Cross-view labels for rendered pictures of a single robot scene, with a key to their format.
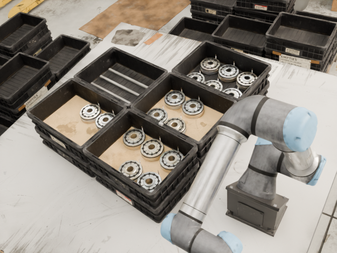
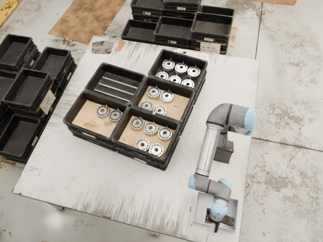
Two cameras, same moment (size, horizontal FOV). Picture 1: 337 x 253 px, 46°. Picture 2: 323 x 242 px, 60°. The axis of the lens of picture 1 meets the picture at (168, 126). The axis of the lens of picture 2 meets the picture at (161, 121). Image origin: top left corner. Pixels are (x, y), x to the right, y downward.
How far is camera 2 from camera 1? 0.55 m
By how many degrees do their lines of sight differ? 16
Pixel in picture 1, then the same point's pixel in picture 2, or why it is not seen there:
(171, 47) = (135, 51)
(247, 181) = not seen: hidden behind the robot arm
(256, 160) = not seen: hidden behind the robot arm
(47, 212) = (94, 179)
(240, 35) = (171, 29)
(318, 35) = (221, 25)
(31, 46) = (27, 60)
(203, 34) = (144, 30)
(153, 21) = (102, 20)
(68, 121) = (89, 119)
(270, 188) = (225, 140)
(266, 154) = not seen: hidden behind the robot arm
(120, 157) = (132, 137)
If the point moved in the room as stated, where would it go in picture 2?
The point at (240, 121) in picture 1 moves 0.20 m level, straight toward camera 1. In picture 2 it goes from (219, 120) to (229, 155)
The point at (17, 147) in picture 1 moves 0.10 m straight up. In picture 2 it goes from (56, 141) to (51, 135)
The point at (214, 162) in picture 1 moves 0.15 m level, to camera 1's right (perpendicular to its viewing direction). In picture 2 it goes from (210, 144) to (235, 134)
